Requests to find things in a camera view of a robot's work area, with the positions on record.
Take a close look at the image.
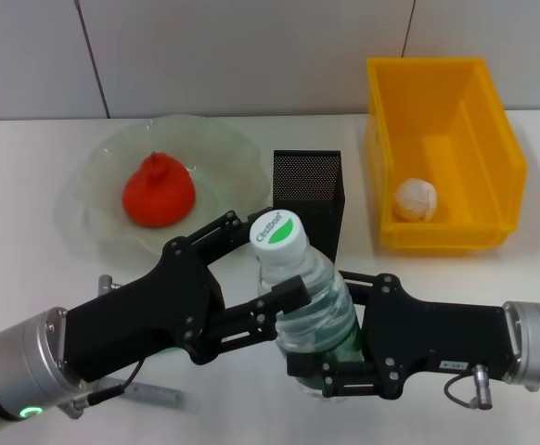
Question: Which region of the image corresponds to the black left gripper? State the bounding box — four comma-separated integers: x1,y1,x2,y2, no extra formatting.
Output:
63,208,310,382

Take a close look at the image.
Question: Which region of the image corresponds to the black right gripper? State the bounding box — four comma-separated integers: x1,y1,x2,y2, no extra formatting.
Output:
286,271,516,400

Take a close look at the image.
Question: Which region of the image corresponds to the clear plastic water bottle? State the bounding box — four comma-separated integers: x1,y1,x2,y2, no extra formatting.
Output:
249,208,364,402

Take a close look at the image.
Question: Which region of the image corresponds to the red pomegranate-shaped toy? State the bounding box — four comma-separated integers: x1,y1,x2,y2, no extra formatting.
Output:
121,150,197,228

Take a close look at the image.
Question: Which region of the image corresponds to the white paper ball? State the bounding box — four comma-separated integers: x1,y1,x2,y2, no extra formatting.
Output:
393,178,440,223

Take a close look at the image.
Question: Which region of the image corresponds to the black mesh pen holder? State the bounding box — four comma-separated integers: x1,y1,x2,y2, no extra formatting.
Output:
271,148,347,261

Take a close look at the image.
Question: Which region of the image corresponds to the grey marker pen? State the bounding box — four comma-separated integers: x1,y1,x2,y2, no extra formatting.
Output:
97,377,201,413

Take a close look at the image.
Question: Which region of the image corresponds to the pale green glass fruit plate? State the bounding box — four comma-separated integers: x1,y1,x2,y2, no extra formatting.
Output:
58,114,272,261

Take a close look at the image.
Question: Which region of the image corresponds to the yellow plastic bin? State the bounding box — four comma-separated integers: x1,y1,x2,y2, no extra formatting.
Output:
365,56,529,254

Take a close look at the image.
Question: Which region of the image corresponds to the right gripper cable with plugs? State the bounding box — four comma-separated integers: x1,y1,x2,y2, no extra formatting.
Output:
444,363,496,412

